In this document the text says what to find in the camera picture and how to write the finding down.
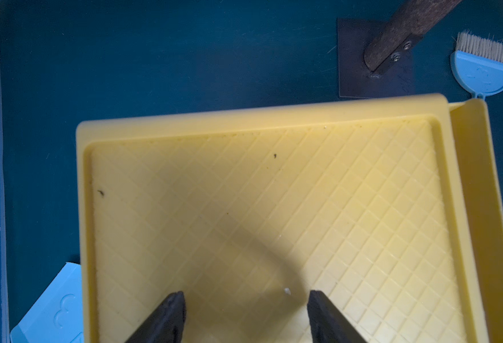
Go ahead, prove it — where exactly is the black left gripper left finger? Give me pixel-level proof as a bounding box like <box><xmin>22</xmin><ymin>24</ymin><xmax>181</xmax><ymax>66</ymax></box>
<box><xmin>126</xmin><ymin>291</ymin><xmax>187</xmax><ymax>343</ymax></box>

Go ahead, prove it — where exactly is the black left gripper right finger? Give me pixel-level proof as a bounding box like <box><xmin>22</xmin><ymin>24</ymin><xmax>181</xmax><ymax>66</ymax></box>
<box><xmin>307</xmin><ymin>290</ymin><xmax>366</xmax><ymax>343</ymax></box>

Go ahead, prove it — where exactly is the yellow top drawer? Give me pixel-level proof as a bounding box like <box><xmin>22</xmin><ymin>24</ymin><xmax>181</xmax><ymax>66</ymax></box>
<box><xmin>450</xmin><ymin>99</ymin><xmax>503</xmax><ymax>342</ymax></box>

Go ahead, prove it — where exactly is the yellow plastic drawer cabinet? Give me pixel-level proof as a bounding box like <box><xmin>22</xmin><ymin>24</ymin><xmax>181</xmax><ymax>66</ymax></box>
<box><xmin>76</xmin><ymin>94</ymin><xmax>488</xmax><ymax>342</ymax></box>

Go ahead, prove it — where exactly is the light blue dustpan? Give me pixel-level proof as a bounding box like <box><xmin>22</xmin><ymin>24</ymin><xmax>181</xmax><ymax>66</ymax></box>
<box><xmin>10</xmin><ymin>262</ymin><xmax>84</xmax><ymax>342</ymax></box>

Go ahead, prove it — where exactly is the light blue hand brush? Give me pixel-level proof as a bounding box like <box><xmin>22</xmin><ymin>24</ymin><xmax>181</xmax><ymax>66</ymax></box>
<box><xmin>450</xmin><ymin>31</ymin><xmax>503</xmax><ymax>99</ymax></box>

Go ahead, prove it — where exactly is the pink blossom artificial tree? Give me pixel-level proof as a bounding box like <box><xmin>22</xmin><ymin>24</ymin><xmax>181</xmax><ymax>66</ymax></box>
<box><xmin>364</xmin><ymin>0</ymin><xmax>461</xmax><ymax>72</ymax></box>

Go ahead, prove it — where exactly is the dark metal tree base plate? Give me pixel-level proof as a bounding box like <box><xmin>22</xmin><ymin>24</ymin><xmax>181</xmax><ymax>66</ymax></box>
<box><xmin>336</xmin><ymin>18</ymin><xmax>415</xmax><ymax>99</ymax></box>

